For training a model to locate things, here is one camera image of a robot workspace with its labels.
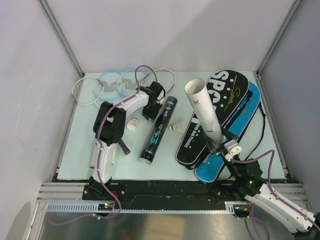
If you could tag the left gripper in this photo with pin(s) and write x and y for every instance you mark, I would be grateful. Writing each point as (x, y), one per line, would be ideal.
(152, 115)

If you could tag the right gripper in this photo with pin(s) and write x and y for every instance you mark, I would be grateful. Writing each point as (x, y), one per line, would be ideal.
(228, 141)

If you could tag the white feather shuttlecock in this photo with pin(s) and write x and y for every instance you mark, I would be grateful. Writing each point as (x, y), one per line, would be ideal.
(133, 124)

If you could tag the black shuttlecock tube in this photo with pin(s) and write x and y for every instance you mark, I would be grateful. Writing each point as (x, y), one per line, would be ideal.
(158, 130)

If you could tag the white shuttlecock tube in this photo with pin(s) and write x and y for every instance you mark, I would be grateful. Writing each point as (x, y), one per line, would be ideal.
(199, 98)

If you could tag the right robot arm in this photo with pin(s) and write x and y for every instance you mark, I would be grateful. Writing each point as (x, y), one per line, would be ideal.
(252, 183)

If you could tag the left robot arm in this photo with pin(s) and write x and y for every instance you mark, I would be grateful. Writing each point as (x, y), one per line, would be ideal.
(109, 128)

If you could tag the blue racket right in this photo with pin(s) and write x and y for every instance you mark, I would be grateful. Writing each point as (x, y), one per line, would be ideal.
(127, 82)

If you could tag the blue racket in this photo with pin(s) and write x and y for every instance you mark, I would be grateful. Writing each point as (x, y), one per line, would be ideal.
(127, 82)
(109, 91)

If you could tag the blue racket bag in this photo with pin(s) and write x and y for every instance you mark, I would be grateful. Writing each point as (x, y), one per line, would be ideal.
(210, 168)

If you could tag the blue racket left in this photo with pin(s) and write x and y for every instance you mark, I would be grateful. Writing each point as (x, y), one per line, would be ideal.
(109, 91)

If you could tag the black sport racket bag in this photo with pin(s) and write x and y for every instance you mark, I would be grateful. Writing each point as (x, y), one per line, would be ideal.
(227, 89)

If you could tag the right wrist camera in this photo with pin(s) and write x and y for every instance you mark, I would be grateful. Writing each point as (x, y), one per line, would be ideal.
(232, 148)

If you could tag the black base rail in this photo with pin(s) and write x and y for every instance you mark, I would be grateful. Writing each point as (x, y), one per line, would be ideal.
(163, 195)

